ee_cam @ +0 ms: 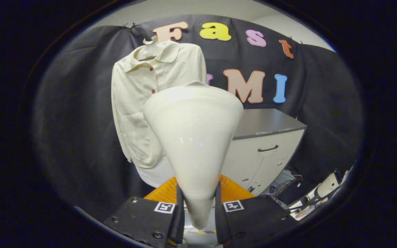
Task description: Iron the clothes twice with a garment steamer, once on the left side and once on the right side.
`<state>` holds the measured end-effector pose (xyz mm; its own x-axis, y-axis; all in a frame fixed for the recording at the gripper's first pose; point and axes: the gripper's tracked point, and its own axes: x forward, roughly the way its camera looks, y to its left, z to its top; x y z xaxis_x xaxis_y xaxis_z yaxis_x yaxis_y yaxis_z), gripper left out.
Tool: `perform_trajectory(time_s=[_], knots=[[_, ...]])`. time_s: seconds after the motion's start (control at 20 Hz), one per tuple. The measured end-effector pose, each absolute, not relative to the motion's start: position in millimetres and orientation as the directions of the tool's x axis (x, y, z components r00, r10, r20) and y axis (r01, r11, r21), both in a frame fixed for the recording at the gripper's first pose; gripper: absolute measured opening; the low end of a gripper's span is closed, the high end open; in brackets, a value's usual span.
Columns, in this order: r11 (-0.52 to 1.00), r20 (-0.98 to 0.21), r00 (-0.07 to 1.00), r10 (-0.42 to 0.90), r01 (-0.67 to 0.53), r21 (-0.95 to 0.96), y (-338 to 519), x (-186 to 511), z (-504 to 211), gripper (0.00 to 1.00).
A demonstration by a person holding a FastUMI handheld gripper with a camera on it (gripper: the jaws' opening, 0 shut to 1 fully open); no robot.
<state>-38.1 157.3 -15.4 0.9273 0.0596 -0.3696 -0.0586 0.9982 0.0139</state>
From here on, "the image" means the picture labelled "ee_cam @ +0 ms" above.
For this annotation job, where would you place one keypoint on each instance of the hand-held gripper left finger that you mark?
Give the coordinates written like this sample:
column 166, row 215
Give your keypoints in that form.
column 177, row 224

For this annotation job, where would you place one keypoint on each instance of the white cabinet with grey top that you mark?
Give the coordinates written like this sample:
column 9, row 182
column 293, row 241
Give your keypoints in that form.
column 253, row 155

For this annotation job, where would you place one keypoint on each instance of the white clothes hanger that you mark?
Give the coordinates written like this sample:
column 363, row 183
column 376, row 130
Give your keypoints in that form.
column 150, row 42

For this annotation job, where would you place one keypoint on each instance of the black backdrop cloth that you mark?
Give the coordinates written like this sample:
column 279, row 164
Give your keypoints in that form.
column 81, row 120

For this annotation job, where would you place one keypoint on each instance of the cream button shirt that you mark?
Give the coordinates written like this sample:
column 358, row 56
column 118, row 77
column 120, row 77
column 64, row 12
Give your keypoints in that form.
column 133, row 103

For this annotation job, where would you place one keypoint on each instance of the white device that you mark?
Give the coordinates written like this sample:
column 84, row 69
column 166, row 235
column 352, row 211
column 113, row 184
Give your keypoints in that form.
column 327, row 186

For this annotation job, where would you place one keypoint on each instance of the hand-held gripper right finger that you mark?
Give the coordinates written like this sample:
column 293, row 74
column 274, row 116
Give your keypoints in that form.
column 221, row 224

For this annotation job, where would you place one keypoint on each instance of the white garment steamer head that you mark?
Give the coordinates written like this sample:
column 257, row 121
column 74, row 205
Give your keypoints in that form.
column 193, row 137

